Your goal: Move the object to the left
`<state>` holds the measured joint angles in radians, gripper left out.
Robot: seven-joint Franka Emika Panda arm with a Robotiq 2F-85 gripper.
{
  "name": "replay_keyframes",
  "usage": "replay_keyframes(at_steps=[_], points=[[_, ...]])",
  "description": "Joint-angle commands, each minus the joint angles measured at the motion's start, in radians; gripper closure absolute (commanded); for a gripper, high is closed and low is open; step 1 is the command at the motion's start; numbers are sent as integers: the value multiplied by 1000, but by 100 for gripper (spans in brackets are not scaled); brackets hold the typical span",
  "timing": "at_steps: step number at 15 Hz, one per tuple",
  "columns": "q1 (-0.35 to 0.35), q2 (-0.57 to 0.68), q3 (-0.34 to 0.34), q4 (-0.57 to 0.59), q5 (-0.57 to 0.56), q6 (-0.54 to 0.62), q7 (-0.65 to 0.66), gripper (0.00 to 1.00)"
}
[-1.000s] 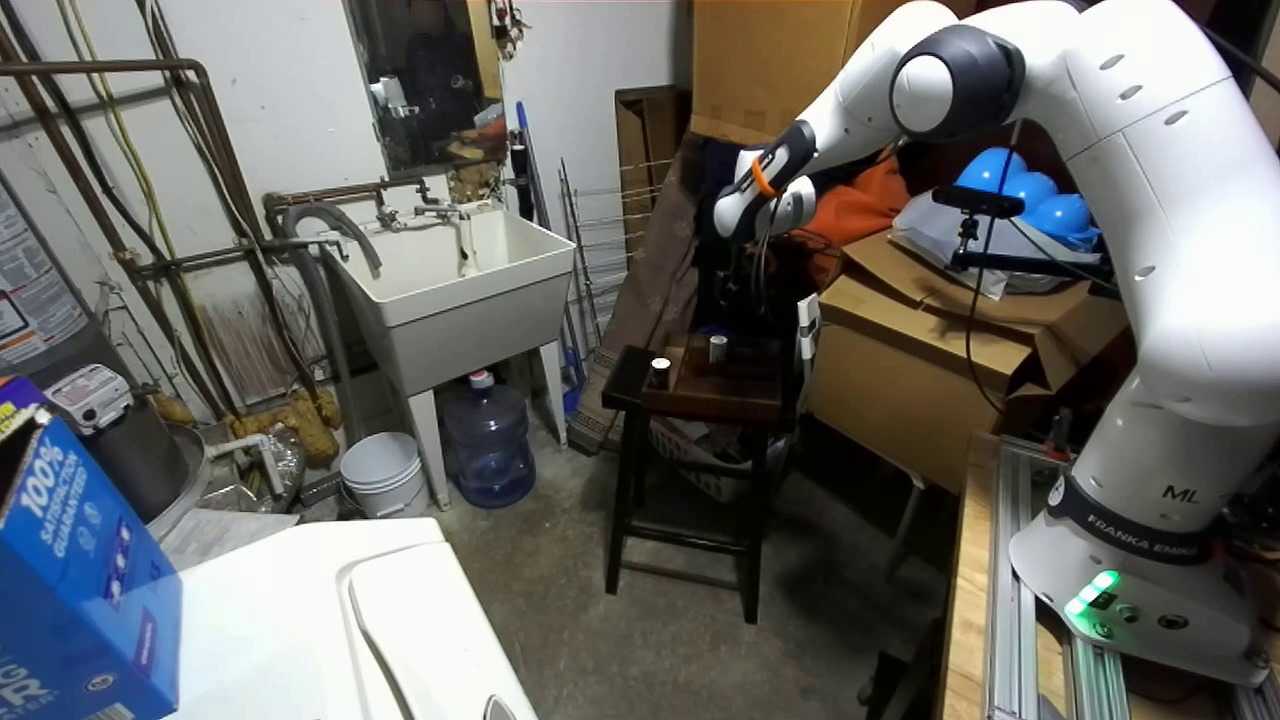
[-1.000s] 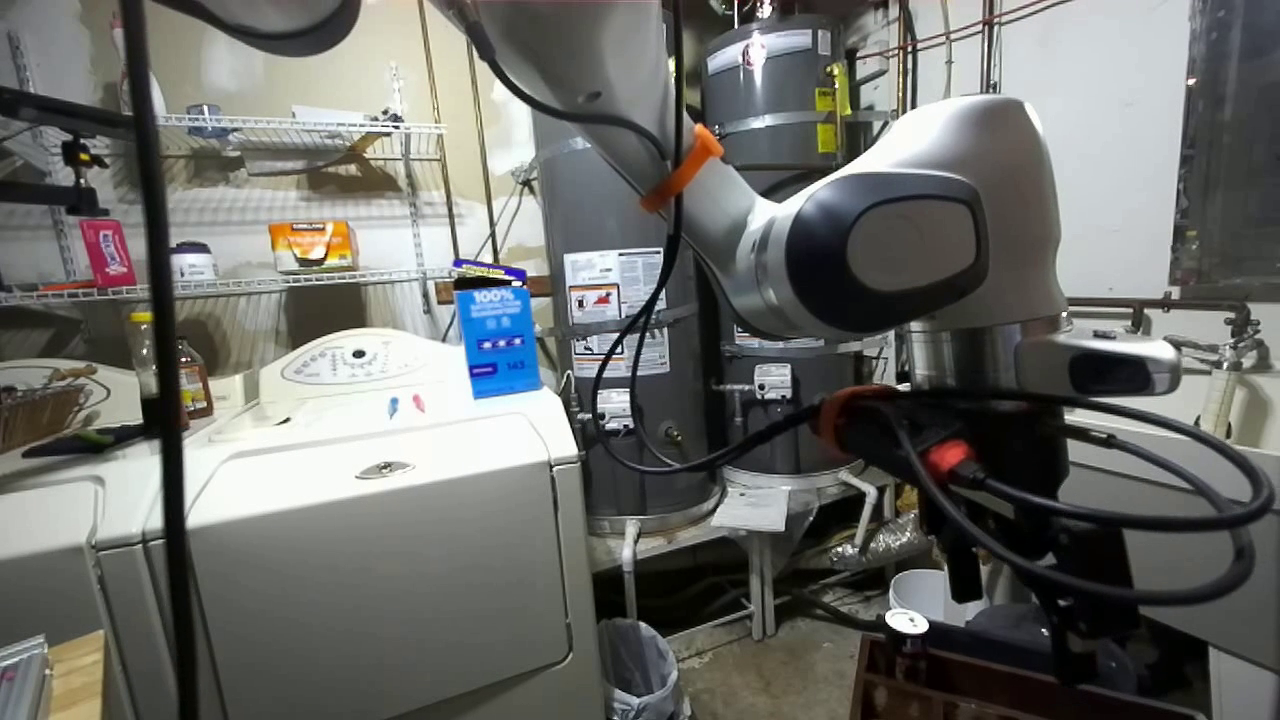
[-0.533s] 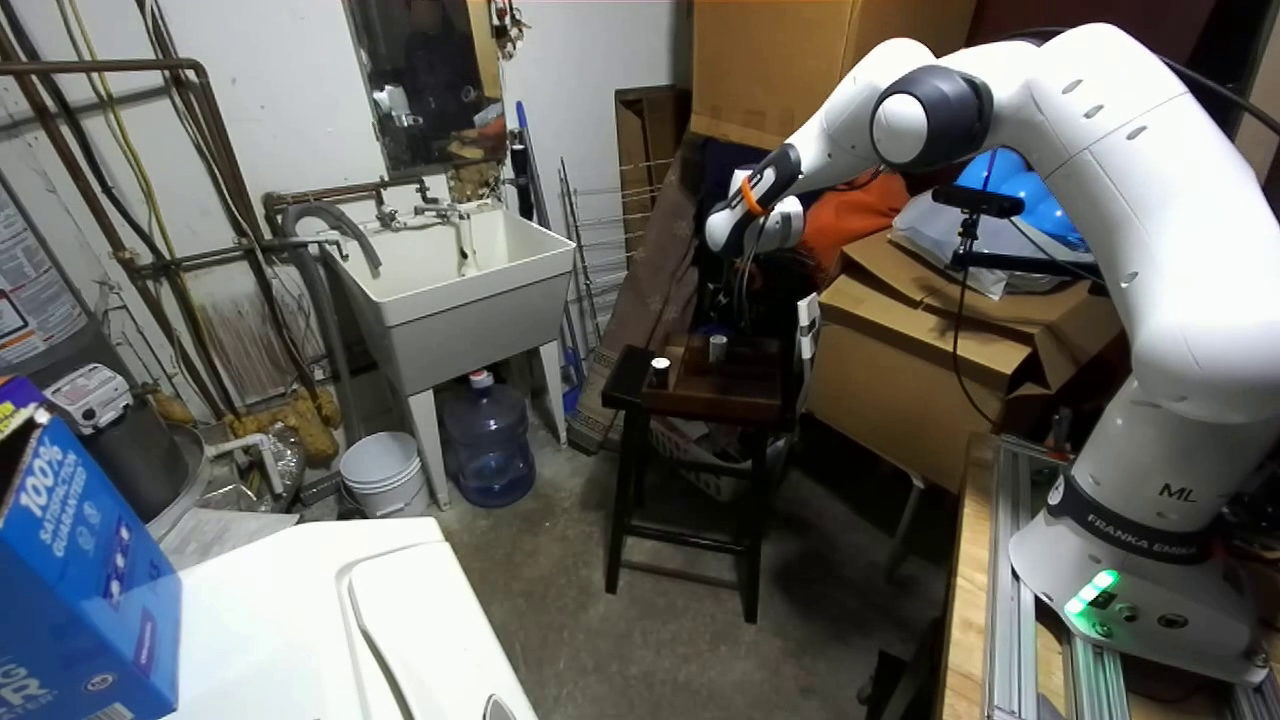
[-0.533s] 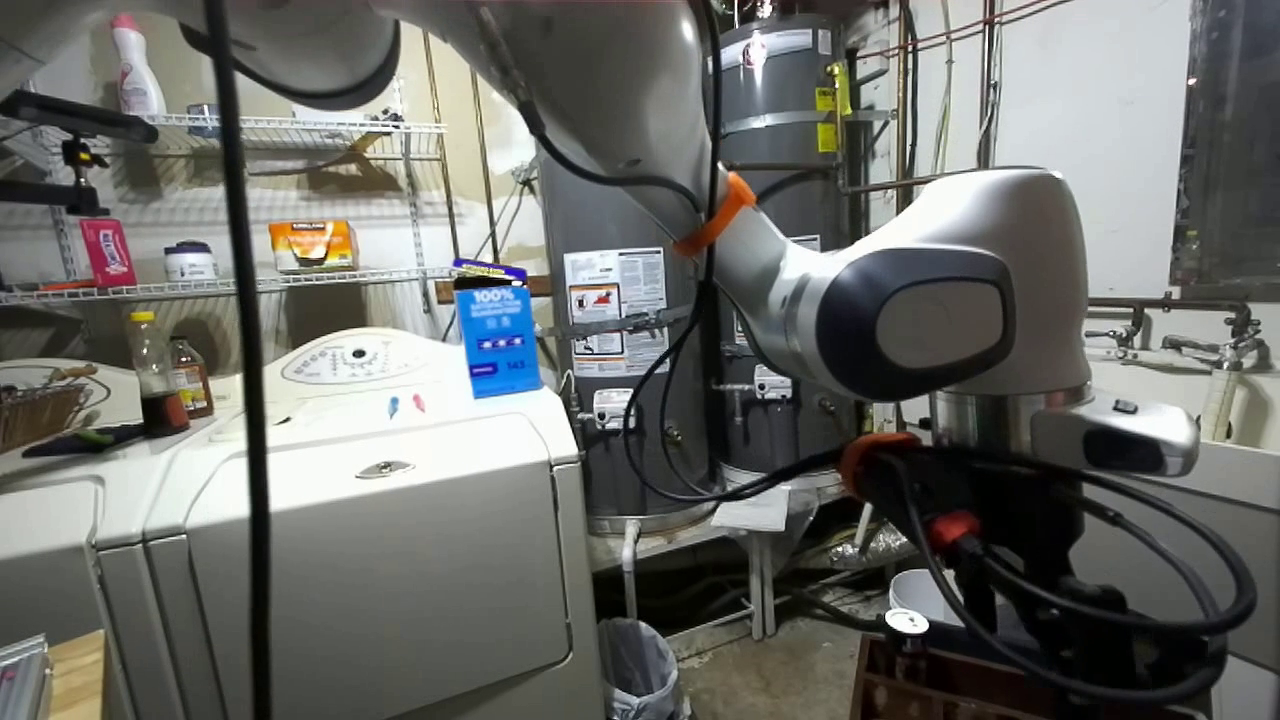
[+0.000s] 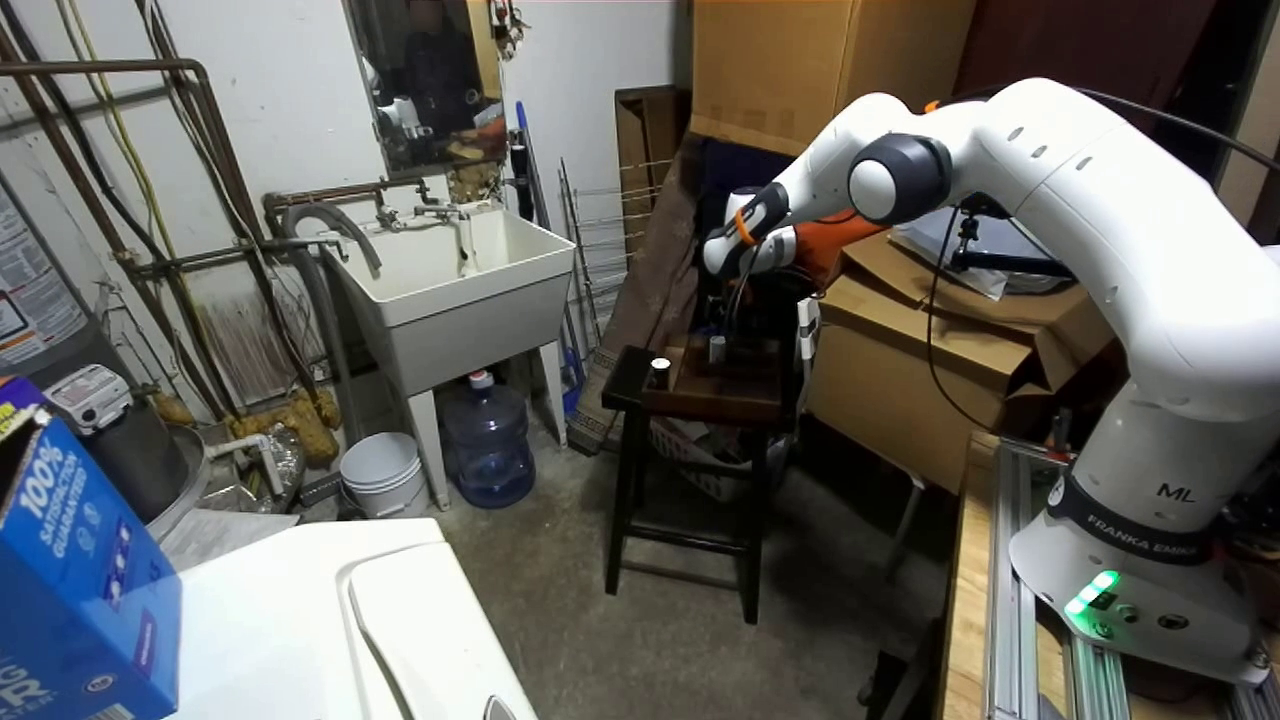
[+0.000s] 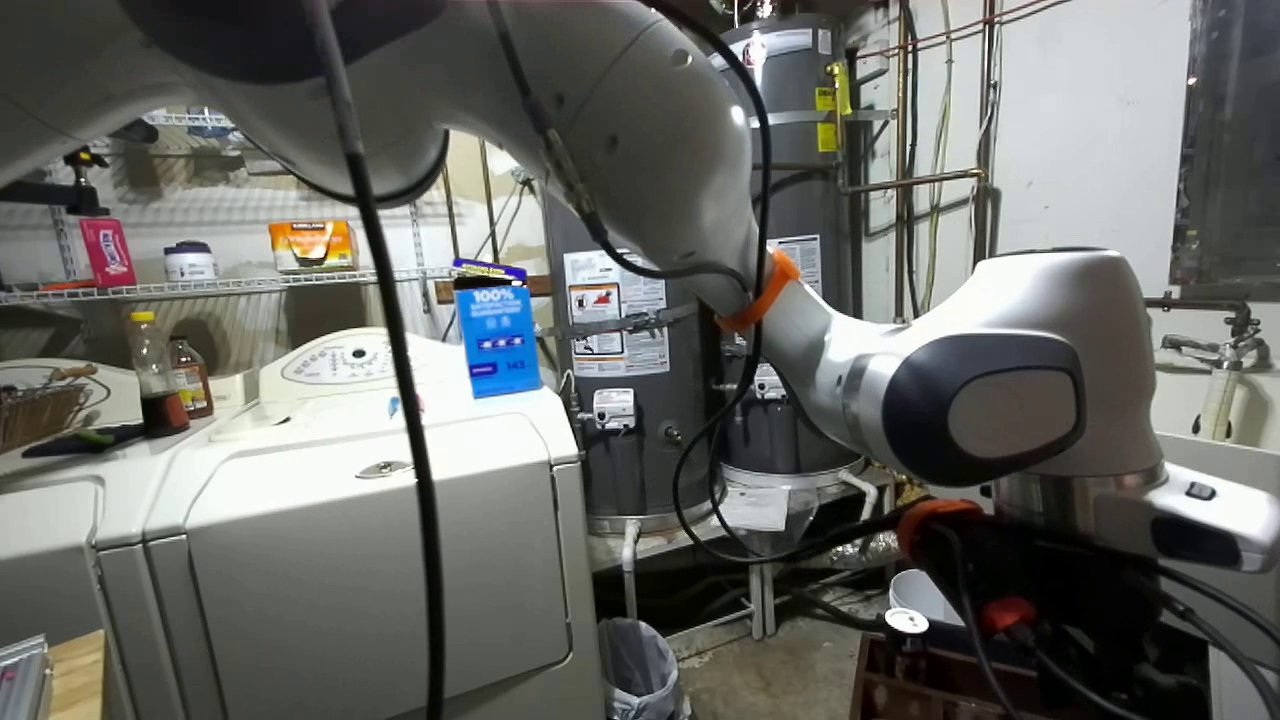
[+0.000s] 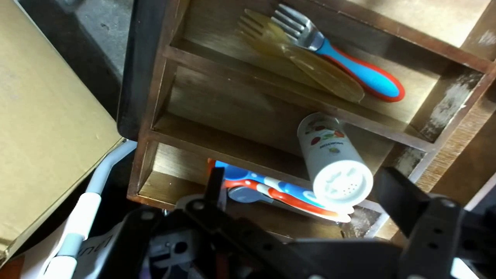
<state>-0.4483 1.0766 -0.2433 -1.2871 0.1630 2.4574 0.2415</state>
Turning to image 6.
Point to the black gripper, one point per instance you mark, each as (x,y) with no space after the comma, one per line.
(1085,584)

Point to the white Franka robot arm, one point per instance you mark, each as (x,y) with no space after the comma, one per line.
(603,122)

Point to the red plastic part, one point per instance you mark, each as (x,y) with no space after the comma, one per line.
(941,523)

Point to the white cup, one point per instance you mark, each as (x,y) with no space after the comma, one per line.
(923,600)

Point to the white utility sink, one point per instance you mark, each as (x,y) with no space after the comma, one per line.
(1241,406)

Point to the metal faucet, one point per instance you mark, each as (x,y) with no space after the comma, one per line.
(1233,350)

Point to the trash can with plastic bag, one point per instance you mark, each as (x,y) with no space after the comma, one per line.
(640,672)

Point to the dark window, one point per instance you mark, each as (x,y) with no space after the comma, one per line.
(1233,147)

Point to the grey water heater tank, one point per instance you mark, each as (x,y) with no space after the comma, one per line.
(803,201)

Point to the yellow warning label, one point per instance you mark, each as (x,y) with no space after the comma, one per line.
(833,109)

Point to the blue box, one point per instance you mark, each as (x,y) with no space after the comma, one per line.
(499,335)

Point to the white washing machine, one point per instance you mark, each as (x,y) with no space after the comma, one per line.
(360,534)

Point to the orange package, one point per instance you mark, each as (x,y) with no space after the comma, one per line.
(313,246)

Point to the small amber bottle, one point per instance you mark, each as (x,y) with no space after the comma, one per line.
(197,382)

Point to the bottle with dark liquid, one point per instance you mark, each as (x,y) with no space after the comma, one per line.
(160,384)

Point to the white jar with dark lid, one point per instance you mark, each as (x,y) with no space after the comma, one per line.
(189,261)

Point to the white washer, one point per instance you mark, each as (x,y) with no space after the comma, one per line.
(64,561)

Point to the pink box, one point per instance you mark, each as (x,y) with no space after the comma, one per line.
(107,253)

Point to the wall pipes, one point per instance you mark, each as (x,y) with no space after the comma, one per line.
(923,134)

